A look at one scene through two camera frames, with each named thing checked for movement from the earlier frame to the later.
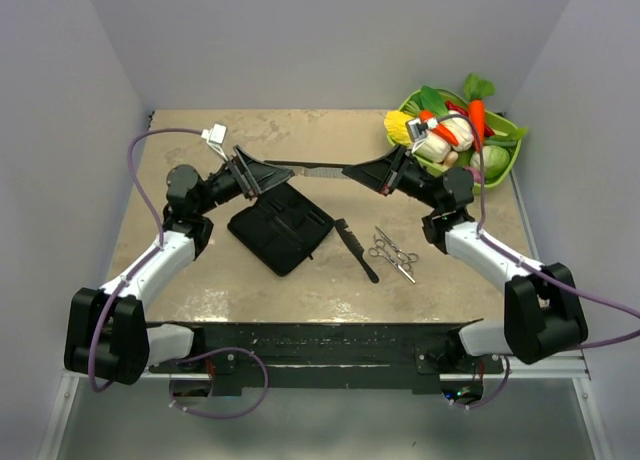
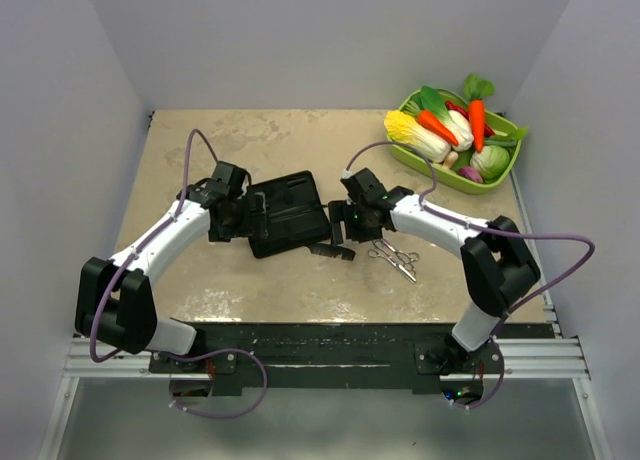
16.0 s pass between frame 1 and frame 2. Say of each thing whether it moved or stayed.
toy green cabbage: stayed
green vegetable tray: stayed
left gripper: moved
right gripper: moved
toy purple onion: stayed
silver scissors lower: stayed
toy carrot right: stayed
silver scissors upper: stayed
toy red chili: stayed
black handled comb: moved
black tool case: moved
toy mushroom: stayed
